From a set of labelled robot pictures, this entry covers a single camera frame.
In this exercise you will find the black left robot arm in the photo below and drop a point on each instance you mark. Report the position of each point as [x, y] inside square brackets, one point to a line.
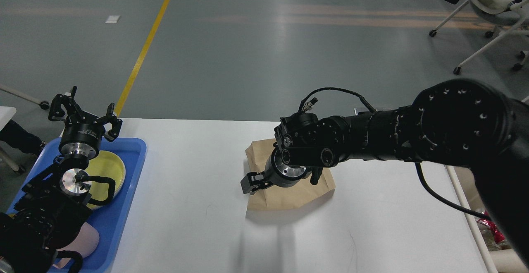
[54, 205]

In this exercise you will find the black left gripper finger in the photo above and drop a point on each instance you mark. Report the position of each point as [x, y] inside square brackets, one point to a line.
[64, 108]
[111, 118]

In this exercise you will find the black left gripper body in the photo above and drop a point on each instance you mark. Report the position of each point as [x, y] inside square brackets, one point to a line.
[81, 138]

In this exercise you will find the blue plastic tray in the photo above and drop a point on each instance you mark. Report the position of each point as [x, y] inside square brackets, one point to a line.
[108, 220]

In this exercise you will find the crushed red soda can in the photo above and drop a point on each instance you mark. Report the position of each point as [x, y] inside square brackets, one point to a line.
[498, 236]

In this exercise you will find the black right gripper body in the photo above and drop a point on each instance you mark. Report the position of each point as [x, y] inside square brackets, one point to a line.
[280, 174]

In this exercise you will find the white chair leg with caster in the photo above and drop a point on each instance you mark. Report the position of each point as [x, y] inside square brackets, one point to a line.
[44, 105]

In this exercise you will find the white office chair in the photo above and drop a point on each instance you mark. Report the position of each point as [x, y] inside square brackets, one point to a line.
[508, 17]

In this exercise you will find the floor outlet plates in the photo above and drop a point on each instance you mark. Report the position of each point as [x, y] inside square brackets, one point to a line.
[358, 111]

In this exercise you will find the yellow plate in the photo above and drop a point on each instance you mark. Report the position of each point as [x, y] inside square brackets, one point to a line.
[106, 164]

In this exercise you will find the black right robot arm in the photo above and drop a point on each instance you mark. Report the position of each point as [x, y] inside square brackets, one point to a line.
[460, 122]

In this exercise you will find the aluminium foil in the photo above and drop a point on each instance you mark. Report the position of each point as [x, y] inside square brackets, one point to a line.
[488, 238]

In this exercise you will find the white paper cup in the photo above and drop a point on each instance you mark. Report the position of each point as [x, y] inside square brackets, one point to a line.
[507, 261]

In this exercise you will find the beige plastic bin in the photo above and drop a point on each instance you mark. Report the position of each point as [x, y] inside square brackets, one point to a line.
[466, 192]

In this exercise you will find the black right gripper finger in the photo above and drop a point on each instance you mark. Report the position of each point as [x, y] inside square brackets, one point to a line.
[316, 173]
[255, 181]

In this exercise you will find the brown paper bag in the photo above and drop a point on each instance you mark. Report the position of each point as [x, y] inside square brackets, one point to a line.
[279, 198]

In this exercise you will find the pink mug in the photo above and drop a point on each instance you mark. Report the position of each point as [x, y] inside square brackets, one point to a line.
[85, 243]

